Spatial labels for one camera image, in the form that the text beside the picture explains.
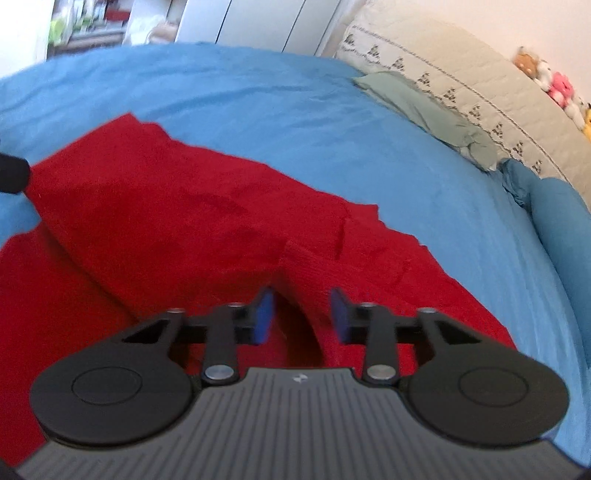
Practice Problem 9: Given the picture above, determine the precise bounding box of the pink plush toy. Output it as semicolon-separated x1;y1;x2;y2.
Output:
547;71;576;108

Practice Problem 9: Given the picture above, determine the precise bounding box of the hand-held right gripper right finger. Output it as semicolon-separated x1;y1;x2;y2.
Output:
330;287;482;385

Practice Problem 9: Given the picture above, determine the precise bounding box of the cluttered shelf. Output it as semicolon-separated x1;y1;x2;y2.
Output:
46;0;136;57

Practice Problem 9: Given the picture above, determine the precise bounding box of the white wardrobe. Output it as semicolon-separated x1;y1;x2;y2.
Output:
175;0;343;57

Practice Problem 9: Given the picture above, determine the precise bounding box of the white plush toy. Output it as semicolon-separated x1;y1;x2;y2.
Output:
534;60;556;92
565;95;588;131

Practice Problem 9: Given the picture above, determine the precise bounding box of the red garment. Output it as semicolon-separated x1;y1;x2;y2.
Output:
0;113;518;468

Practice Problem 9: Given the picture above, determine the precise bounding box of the beige quilted patterned bed cover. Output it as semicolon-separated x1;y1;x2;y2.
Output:
334;0;591;209

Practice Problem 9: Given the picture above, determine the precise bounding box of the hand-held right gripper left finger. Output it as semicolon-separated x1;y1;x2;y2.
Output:
121;285;277;385

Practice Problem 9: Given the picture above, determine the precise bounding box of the blue pillow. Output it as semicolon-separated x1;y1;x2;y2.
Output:
498;158;591;340

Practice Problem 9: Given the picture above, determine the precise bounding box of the green cloth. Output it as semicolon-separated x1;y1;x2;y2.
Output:
353;70;509;173

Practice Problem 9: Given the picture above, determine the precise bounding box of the blue bed sheet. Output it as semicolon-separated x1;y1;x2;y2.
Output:
0;41;591;462

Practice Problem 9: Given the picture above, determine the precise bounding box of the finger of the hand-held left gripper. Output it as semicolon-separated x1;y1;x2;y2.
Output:
0;152;33;195

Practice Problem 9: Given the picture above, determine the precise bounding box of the brown plush toy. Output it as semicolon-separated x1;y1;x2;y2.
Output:
514;45;539;77

